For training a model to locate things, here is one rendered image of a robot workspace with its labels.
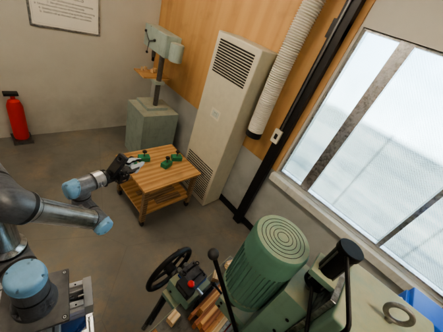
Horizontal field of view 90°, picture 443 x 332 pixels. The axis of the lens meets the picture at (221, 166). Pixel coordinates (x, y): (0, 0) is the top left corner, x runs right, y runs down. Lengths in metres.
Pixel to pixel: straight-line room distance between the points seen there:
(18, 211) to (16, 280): 0.35
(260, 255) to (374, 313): 0.29
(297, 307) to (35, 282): 0.87
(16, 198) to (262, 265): 0.68
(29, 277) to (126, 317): 1.12
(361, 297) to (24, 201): 0.91
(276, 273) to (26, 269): 0.86
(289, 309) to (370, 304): 0.20
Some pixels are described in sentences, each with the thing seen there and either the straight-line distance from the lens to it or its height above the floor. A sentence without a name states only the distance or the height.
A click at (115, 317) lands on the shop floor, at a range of 2.08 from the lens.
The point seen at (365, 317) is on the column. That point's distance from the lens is 0.70.
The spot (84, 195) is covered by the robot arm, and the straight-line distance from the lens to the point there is 1.08.
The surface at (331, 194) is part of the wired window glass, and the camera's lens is 2.19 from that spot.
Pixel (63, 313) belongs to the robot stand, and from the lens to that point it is 1.25.
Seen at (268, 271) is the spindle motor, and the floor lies 1.45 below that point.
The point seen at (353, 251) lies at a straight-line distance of 0.64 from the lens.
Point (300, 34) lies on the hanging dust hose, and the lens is 1.97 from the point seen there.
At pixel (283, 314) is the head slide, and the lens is 0.79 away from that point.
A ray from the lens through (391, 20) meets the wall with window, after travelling 1.96.
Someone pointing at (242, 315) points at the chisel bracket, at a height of 1.07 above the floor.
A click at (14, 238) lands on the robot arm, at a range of 1.09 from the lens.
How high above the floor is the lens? 1.97
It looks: 34 degrees down
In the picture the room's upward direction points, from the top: 22 degrees clockwise
